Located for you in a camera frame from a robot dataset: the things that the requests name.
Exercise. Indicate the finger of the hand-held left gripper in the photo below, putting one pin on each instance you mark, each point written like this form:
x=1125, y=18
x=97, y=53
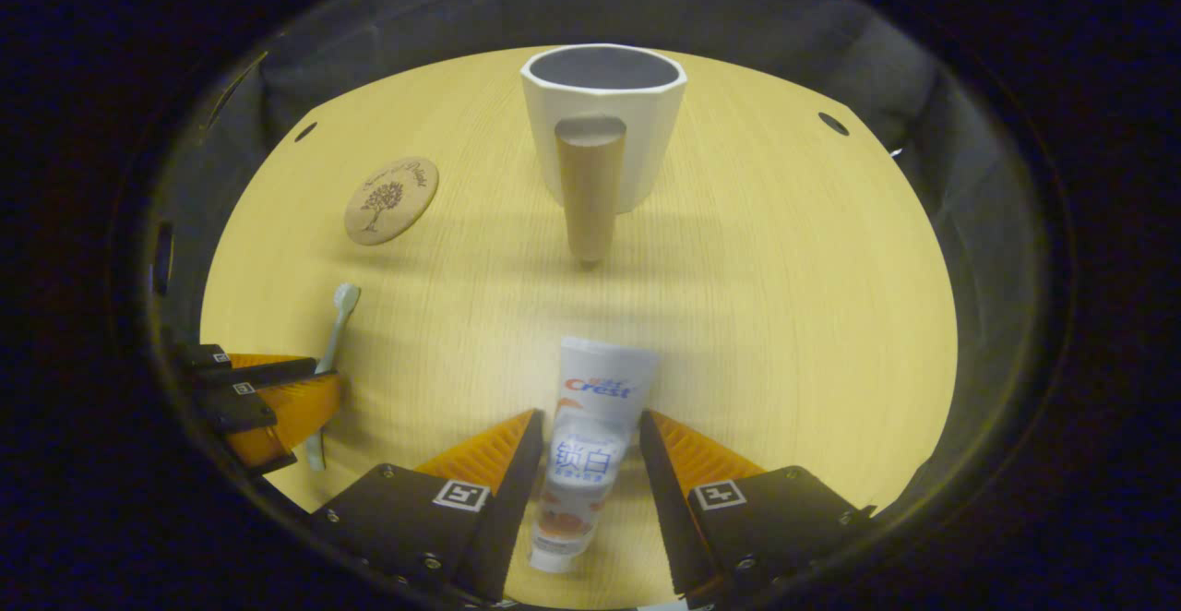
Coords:
x=235, y=408
x=249, y=372

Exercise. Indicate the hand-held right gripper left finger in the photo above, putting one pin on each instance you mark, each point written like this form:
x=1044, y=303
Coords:
x=507, y=519

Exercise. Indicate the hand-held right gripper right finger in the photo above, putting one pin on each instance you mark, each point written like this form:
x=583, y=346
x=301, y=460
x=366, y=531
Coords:
x=669, y=509

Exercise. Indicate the pale green toothbrush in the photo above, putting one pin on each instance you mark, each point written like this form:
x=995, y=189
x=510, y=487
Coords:
x=343, y=302

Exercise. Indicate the white toothpaste tube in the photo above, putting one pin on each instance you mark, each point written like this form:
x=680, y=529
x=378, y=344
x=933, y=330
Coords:
x=600, y=389

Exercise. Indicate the black backdrop cloth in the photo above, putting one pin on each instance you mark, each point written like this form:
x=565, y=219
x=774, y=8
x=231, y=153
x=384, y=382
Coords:
x=784, y=29

